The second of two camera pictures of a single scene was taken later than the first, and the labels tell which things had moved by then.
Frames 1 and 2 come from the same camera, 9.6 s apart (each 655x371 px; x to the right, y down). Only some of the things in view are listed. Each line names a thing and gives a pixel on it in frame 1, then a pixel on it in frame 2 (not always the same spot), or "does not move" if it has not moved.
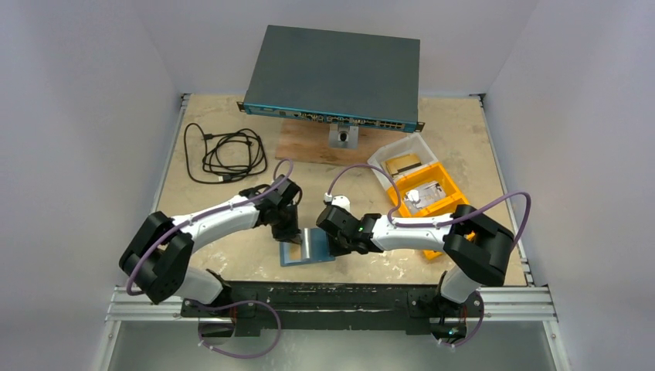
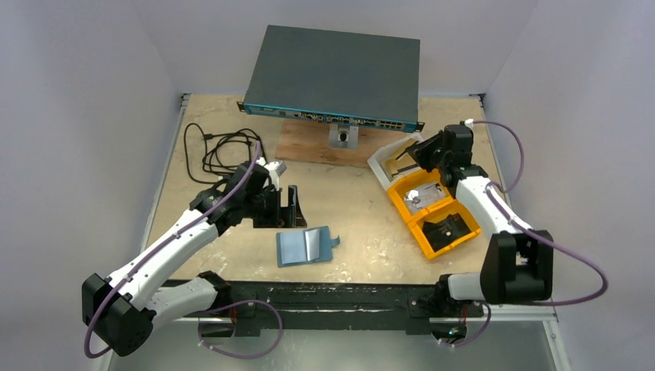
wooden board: [308, 141] does not move
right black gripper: [327, 222] -> [424, 151]
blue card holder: [314, 247] does not move
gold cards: [397, 165] does not move
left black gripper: [291, 233] -> [295, 219]
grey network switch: [349, 78] does not move
